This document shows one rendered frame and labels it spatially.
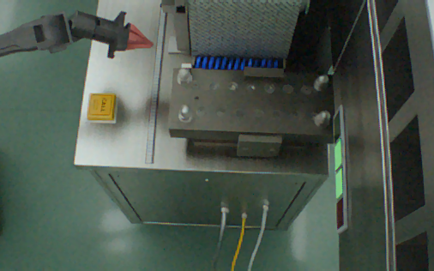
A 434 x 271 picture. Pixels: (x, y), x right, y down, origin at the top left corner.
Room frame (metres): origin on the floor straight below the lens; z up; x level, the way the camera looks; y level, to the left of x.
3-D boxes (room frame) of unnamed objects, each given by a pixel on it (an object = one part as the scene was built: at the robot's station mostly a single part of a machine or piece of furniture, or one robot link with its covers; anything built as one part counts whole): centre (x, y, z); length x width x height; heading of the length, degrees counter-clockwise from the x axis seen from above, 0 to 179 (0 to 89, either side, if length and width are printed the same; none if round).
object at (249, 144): (0.41, -0.10, 0.96); 0.10 x 0.03 x 0.11; 89
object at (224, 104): (0.51, -0.09, 1.00); 0.40 x 0.16 x 0.06; 89
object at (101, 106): (0.53, 0.31, 0.91); 0.07 x 0.07 x 0.02; 89
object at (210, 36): (0.63, -0.05, 1.11); 0.23 x 0.01 x 0.18; 89
